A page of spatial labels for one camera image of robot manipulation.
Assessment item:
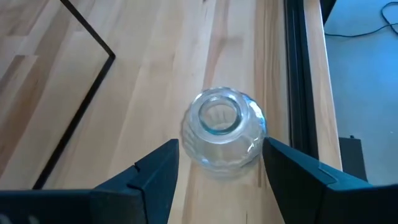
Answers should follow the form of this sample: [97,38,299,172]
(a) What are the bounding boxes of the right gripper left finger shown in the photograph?
[0,138,180,224]

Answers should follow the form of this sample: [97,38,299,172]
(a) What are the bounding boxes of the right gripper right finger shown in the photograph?
[262,137,398,224]

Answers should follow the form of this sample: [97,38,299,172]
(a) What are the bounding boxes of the clear faceted round glass jar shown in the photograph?
[181,86,268,180]

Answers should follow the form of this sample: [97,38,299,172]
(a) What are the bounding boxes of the wooden shelf black metal legs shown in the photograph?
[32,0,116,190]

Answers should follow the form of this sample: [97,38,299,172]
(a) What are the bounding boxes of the black vacuum power cable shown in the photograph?
[325,1,398,38]

